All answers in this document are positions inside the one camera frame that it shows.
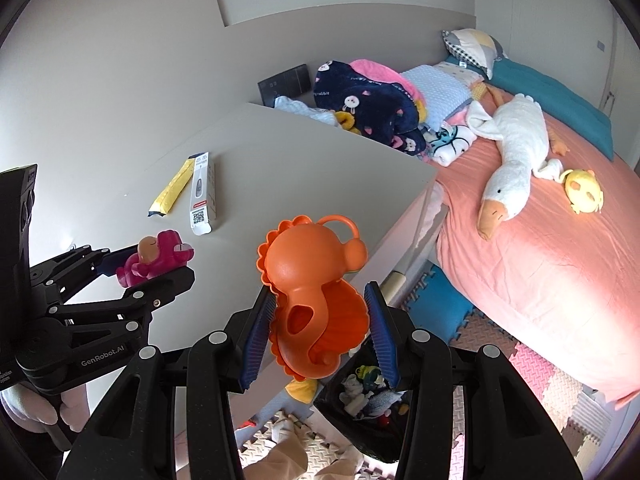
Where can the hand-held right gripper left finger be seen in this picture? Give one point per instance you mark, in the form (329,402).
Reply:
(257,340)

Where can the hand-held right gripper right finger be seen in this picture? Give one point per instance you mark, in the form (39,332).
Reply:
(382,335)

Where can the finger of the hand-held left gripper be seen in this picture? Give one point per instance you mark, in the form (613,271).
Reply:
(160,290)
(107,266)

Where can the pink dinosaur toy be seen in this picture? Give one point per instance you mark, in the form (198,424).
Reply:
(155,257)

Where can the orange plastic toy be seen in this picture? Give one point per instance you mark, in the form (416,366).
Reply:
(310,270)

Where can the black trash bin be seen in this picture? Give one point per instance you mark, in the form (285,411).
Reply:
(360,435)

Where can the person's left hand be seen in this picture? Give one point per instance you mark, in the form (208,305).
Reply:
(30,407)

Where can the long yellow packet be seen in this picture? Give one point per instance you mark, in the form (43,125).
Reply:
(172,187)

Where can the white thermometer box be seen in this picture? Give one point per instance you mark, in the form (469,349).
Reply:
(201,195)

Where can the person's leg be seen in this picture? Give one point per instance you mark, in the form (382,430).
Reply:
(285,460)

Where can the puzzle foam floor mats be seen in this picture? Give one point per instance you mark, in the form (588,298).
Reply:
(530,365)

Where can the pink bedsheet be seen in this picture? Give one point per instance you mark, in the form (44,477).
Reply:
(540,280)

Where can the white cartoon print cloth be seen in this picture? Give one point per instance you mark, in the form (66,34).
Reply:
(450,145)

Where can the small yellow plush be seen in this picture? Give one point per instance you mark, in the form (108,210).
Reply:
(346,121)

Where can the white goose plush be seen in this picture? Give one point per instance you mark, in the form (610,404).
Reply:
(517,150)

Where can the pale blue cloth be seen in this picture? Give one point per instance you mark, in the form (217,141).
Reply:
(305,110)

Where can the navy printed blanket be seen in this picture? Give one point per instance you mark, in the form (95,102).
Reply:
(370,97)

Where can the yellow chick plush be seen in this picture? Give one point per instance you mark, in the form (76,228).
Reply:
(582,190)

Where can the light blue knitted blanket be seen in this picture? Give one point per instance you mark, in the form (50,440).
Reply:
(437,90)

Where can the pink fleece blanket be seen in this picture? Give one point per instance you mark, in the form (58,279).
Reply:
(372,70)

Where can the teal long pillow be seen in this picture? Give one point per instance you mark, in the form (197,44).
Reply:
(550,100)

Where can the checkered patchwork pillow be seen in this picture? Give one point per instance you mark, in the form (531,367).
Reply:
(475,50)

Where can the black wall switch panel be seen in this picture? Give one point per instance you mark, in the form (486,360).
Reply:
(282,82)

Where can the white wall socket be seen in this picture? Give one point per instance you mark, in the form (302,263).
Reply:
(602,45)

